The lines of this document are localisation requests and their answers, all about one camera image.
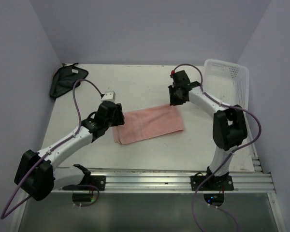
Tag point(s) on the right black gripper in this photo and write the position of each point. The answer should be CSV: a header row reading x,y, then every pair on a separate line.
x,y
173,102

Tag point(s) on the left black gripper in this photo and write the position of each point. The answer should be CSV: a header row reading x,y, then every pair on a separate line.
x,y
119,119

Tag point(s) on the pink towel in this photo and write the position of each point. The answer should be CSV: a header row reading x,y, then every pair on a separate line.
x,y
148,123

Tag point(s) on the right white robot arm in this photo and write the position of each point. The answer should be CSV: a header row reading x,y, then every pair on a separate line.
x,y
229,129

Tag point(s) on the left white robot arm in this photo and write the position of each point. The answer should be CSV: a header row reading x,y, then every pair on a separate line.
x,y
38,172

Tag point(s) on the white plastic basket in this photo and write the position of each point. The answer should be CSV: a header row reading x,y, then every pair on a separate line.
x,y
227,82

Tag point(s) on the black cloth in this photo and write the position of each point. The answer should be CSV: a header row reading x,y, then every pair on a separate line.
x,y
64,79

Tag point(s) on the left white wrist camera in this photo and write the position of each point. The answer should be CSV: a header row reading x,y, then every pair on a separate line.
x,y
109,96

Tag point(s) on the aluminium mounting rail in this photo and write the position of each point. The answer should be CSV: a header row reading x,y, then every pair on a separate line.
x,y
140,181

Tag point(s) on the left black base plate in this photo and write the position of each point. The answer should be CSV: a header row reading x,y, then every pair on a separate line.
x,y
99,181

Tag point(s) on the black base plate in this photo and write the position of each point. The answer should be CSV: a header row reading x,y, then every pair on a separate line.
x,y
99,181
215,183

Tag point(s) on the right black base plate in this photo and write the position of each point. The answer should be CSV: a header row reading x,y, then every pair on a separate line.
x,y
215,183

